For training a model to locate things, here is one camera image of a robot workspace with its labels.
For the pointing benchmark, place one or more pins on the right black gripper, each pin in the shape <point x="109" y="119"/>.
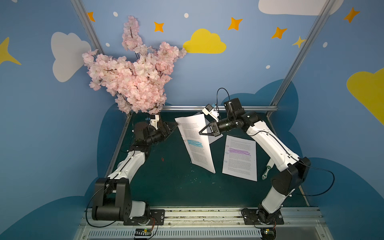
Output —
<point x="217" y="127"/>

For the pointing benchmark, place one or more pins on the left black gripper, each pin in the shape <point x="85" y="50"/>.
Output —
<point x="164" y="130"/>

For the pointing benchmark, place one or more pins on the document with blue highlight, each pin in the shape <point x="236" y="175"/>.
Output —
<point x="197" y="145"/>

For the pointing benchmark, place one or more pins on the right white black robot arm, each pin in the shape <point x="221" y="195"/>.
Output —
<point x="293" y="169"/>

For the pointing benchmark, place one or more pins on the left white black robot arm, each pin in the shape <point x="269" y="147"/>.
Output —
<point x="112" y="198"/>

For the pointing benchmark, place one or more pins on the document with pink highlight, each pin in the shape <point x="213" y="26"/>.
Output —
<point x="212" y="139"/>

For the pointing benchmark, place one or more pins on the document with purple highlight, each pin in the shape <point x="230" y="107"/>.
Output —
<point x="240" y="160"/>

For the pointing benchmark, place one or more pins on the pink cherry blossom tree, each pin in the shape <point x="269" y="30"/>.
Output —
<point x="138" y="86"/>

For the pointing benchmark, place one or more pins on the left electronics board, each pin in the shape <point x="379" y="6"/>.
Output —
<point x="144" y="234"/>

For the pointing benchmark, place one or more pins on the electronics board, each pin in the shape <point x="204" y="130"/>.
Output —
<point x="268" y="234"/>
<point x="144" y="234"/>

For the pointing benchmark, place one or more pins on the right electronics board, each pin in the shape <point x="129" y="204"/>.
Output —
<point x="268" y="234"/>

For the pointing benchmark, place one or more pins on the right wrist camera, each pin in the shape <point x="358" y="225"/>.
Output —
<point x="209" y="110"/>

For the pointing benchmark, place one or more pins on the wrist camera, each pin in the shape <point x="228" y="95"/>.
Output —
<point x="154" y="121"/>
<point x="209" y="110"/>

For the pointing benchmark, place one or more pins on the back aluminium frame bar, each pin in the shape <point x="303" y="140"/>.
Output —
<point x="200" y="108"/>

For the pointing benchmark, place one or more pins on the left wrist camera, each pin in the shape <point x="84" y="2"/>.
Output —
<point x="154" y="121"/>

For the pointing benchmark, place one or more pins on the white handled tool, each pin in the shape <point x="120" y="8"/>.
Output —
<point x="269" y="166"/>

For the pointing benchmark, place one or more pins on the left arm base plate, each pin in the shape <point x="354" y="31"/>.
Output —
<point x="152" y="217"/>

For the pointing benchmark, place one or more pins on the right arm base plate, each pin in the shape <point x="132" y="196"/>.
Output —
<point x="261" y="217"/>

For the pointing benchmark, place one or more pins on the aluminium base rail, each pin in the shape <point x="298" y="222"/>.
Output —
<point x="213" y="223"/>

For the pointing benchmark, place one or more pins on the left aluminium frame post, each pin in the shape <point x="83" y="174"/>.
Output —
<point x="87" y="24"/>

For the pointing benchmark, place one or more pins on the aluminium frame post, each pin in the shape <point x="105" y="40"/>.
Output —
<point x="87" y="24"/>
<point x="319" y="23"/>

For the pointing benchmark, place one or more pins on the right aluminium frame post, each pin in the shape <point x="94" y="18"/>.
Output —
<point x="319" y="23"/>

